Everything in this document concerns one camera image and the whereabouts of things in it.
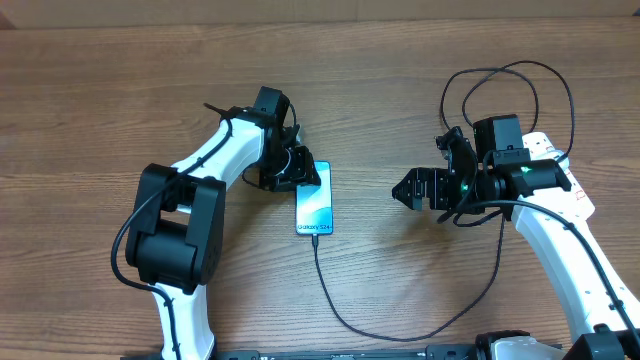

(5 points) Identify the black aluminium mounting rail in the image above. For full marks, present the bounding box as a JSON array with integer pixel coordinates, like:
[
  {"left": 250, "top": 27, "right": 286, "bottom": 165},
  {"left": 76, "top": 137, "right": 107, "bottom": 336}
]
[{"left": 119, "top": 342, "right": 566, "bottom": 360}]

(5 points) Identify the white power strip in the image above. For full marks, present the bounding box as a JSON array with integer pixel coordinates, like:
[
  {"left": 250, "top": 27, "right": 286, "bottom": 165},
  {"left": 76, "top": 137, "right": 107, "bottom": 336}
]
[{"left": 522, "top": 132, "right": 595, "bottom": 219}]

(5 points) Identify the black USB charging cable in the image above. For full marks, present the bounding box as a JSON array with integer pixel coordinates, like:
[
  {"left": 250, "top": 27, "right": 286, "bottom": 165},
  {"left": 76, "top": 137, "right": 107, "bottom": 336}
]
[{"left": 311, "top": 60, "right": 576, "bottom": 343}]

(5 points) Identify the white charger plug adapter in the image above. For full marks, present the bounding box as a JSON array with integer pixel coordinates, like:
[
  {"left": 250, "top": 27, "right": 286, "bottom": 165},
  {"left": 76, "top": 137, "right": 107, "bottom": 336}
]
[{"left": 548, "top": 149, "right": 570, "bottom": 171}]

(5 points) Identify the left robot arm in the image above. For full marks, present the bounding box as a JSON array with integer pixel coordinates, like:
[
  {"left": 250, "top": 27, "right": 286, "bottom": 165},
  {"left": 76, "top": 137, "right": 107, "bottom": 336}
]
[{"left": 111, "top": 86, "right": 321, "bottom": 359}]

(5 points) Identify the blue Samsung Galaxy smartphone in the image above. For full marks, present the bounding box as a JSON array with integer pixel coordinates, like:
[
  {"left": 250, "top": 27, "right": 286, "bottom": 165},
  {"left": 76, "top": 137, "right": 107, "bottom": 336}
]
[{"left": 295, "top": 161, "right": 334, "bottom": 235}]

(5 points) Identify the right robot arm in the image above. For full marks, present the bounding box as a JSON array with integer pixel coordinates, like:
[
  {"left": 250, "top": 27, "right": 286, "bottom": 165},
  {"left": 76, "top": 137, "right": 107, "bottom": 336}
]
[{"left": 392, "top": 115, "right": 639, "bottom": 359}]

